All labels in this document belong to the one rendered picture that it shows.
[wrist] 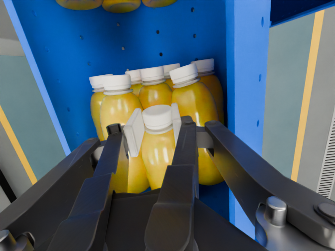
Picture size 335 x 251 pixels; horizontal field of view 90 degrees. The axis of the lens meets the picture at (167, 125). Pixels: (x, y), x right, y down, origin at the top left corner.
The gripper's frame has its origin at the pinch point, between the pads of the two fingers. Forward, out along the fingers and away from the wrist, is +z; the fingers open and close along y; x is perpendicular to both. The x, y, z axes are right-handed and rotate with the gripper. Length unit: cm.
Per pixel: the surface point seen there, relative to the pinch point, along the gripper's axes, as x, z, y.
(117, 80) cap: 5.0, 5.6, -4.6
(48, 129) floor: -31, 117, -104
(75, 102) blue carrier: 2.4, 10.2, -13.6
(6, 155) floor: -49, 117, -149
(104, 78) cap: 5.4, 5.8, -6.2
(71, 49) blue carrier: 10.5, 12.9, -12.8
